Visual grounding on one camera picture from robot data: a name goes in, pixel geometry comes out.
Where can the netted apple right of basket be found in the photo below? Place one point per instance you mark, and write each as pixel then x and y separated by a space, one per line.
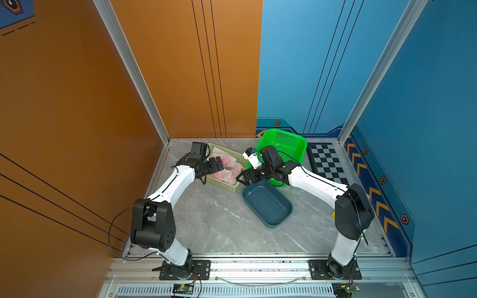
pixel 235 171

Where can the dark teal plastic tray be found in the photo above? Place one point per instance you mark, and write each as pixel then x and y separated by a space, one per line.
pixel 267 203

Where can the black white checkerboard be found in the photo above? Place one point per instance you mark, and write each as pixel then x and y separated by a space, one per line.
pixel 325 162

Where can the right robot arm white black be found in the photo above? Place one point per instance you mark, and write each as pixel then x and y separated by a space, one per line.
pixel 352 208

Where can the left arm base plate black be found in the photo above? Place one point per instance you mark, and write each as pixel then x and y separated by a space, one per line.
pixel 192 269

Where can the aluminium corner post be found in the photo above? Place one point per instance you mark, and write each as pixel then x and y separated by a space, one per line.
pixel 114 28
pixel 403 28

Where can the green circuit board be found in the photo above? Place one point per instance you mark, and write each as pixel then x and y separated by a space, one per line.
pixel 342 290
pixel 183 290

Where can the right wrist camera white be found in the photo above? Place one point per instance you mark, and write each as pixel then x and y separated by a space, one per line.
pixel 252 156

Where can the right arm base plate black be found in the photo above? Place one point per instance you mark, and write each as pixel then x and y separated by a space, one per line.
pixel 328 270

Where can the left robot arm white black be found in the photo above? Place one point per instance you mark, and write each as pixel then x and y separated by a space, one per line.
pixel 153 225

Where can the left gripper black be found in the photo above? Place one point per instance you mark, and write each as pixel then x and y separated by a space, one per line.
pixel 214 167

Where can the green plastic mesh basket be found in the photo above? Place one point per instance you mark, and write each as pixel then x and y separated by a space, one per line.
pixel 290 147

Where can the cream perforated plastic basket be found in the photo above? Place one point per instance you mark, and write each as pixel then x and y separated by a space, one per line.
pixel 240 159

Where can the left green circuit board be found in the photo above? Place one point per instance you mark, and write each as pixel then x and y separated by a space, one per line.
pixel 183 290

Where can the right aluminium corner post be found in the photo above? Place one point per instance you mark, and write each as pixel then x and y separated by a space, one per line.
pixel 403 28

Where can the left aluminium corner post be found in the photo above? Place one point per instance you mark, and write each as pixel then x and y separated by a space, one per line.
pixel 114 28

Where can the aluminium front rail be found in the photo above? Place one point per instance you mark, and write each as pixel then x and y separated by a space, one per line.
pixel 269 268

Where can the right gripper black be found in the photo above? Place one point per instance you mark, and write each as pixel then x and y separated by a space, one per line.
pixel 252 172

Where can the right green circuit board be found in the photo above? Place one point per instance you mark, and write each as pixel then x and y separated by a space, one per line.
pixel 342 290

